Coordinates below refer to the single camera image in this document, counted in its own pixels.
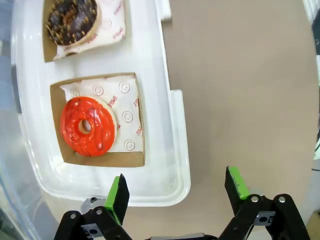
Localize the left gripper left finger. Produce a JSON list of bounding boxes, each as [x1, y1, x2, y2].
[[52, 173, 138, 240]]

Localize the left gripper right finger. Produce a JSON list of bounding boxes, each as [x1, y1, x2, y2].
[[218, 165, 311, 240]]

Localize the red glazed donut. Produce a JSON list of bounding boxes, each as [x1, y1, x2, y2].
[[59, 96, 118, 158]]

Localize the chocolate donut with sprinkles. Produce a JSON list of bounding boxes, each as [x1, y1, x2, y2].
[[45, 0, 103, 47]]

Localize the clear plastic container lid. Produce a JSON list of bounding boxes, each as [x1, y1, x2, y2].
[[0, 0, 60, 240]]

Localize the white plastic container base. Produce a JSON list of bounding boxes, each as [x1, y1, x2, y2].
[[10, 0, 192, 207]]

